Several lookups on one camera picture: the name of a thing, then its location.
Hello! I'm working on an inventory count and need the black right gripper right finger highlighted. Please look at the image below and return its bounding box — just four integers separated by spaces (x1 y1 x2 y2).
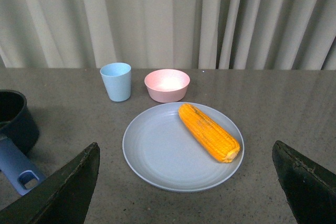
272 141 335 223

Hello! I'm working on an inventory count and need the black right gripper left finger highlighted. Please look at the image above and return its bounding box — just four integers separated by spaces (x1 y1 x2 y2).
1 143 100 223

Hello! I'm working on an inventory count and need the yellow corn cob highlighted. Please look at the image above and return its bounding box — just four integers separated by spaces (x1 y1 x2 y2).
178 103 240 163

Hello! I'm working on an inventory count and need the dark blue saucepan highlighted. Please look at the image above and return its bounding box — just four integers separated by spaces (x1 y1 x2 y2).
0 89 47 197

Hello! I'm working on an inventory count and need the light blue plate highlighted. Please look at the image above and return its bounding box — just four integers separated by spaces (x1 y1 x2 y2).
122 102 245 193

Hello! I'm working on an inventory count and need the light blue cup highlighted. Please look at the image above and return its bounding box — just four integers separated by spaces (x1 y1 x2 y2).
100 62 131 102

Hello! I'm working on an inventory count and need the pink bowl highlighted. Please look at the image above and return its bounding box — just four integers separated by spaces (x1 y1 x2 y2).
144 69 190 103

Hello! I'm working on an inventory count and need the white curtain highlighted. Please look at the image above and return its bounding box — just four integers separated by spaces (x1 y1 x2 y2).
1 0 335 70

